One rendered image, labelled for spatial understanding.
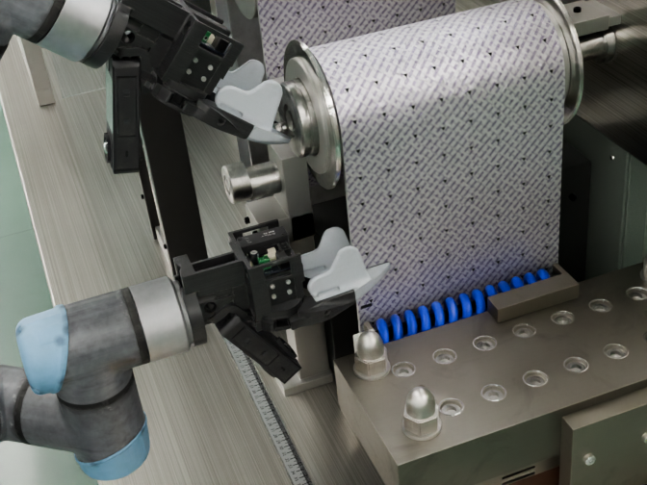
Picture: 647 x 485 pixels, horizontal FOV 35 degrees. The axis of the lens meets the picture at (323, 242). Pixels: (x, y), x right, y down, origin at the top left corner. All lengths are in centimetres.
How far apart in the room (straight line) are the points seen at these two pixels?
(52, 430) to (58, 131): 92
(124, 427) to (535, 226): 47
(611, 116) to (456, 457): 42
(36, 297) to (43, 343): 213
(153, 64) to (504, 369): 44
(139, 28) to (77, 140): 92
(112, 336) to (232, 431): 26
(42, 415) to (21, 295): 207
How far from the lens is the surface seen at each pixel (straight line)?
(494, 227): 109
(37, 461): 257
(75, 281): 147
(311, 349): 119
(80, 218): 161
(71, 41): 91
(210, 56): 94
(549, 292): 109
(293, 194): 106
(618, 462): 105
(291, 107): 99
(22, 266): 325
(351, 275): 102
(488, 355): 104
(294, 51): 101
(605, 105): 117
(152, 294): 97
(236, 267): 97
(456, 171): 103
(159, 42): 94
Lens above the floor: 170
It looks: 34 degrees down
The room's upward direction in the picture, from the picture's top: 7 degrees counter-clockwise
